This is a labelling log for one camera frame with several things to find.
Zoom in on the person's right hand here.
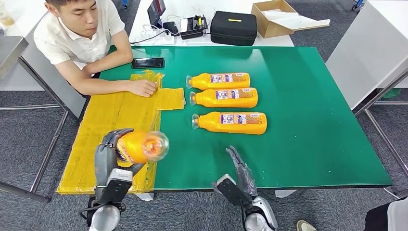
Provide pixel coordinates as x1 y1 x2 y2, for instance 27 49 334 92
127 79 158 98

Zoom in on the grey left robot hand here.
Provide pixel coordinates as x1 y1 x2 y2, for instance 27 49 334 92
94 128 147 188

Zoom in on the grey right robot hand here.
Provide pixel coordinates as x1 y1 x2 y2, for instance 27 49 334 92
225 145 259 199

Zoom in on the orange detergent bottle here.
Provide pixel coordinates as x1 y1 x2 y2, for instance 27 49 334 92
115 129 170 165
190 88 259 109
186 72 251 91
191 111 268 135

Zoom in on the clear plastic drink cup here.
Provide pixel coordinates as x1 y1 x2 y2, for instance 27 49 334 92
0 3 16 28

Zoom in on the black smartphone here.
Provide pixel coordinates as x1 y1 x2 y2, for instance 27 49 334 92
131 57 166 69

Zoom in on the yellow taped cardboard mat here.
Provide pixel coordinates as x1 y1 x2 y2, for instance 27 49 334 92
56 69 187 195

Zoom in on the white power strip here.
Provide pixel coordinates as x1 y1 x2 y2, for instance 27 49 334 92
139 27 176 45

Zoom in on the black power adapter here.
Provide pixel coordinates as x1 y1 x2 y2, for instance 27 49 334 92
163 21 181 36

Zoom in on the black electronic device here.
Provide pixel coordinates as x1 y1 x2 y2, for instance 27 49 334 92
180 14 209 40

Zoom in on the black tablet on stand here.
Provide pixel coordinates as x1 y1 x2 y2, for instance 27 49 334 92
147 0 167 29

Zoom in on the person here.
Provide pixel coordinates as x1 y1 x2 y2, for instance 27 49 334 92
33 0 158 99
296 196 408 231

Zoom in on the white table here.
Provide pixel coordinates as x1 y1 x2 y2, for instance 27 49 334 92
325 0 408 198
128 0 295 48
0 0 88 120

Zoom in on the black zip carry case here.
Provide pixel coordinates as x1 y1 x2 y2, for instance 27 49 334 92
210 10 258 47

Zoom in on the open cardboard box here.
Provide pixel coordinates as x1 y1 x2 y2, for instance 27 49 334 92
251 0 332 39

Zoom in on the white paper sheet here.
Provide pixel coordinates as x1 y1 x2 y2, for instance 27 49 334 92
261 9 332 32

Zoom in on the green box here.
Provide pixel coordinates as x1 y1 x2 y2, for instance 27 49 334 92
382 88 401 99

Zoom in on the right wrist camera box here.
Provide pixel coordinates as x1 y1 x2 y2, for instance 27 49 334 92
211 173 253 208

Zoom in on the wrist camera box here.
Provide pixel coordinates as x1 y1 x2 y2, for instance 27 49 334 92
95 168 134 205
211 173 253 208

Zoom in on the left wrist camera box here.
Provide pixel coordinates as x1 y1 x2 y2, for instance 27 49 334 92
95 168 134 205

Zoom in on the white bracket under table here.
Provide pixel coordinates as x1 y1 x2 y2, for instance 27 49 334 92
274 190 298 199
135 192 154 202

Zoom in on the black power cable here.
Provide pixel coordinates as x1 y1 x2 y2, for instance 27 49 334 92
130 28 168 45

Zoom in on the steel frame table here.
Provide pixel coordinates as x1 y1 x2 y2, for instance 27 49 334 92
0 35 70 204

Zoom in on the white floor cable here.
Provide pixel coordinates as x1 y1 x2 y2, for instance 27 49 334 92
382 187 399 199

